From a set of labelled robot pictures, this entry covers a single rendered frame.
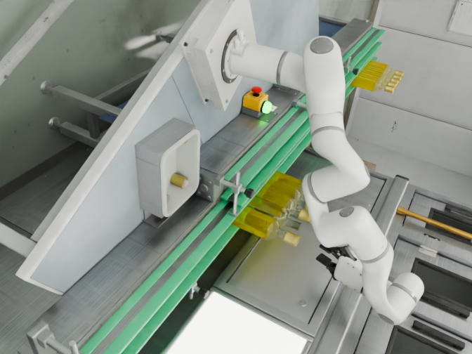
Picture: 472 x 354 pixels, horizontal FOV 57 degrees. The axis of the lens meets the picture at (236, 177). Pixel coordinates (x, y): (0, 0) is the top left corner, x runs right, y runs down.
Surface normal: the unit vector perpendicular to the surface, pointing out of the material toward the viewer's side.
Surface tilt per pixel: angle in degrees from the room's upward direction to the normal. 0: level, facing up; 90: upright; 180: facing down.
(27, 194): 90
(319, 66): 97
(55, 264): 0
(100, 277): 90
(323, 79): 91
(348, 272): 107
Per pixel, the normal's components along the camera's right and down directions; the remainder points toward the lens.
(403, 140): -0.49, 0.51
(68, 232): 0.87, 0.35
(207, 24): -0.17, -0.45
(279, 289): 0.07, -0.79
